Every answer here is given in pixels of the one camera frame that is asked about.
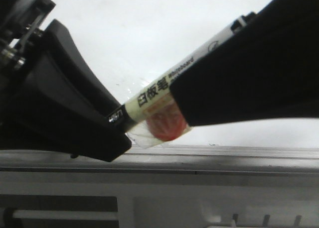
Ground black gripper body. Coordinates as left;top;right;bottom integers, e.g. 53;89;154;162
0;0;56;91

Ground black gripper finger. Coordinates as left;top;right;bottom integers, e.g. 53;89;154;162
170;0;319;126
0;20;132;162

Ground white black whiteboard marker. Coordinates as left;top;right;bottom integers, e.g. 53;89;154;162
108;12;256;148

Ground white whiteboard with aluminium frame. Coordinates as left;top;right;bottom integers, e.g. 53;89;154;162
0;0;319;173

